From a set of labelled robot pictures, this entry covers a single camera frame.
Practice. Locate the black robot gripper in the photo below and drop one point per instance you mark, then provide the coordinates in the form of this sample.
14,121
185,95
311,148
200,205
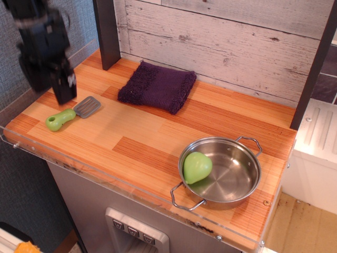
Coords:
43,60

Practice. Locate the green handled grey spatula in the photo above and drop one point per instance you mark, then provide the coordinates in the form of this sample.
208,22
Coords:
84,109

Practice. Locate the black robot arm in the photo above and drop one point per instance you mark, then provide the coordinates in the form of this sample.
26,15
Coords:
28,9

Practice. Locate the purple folded towel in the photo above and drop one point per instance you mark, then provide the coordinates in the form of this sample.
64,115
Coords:
158,87

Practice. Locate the clear acrylic table guard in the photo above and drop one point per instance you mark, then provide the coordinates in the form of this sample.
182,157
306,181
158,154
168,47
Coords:
135,150

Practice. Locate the yellow orange cloth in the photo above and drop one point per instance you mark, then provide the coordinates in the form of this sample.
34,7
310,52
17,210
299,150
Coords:
26,247

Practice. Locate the green plastic pear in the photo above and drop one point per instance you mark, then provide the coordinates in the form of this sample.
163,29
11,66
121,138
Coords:
196,167

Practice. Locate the silver dispenser panel with buttons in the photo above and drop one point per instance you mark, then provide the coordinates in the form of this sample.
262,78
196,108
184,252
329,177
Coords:
131,235

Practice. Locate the stainless steel pan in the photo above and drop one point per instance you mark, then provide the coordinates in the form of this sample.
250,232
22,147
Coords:
235,175

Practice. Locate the white plastic container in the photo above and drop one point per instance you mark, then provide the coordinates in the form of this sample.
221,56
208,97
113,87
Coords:
310,175

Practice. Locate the dark right vertical post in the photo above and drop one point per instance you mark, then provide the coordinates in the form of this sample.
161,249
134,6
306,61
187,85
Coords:
315,69

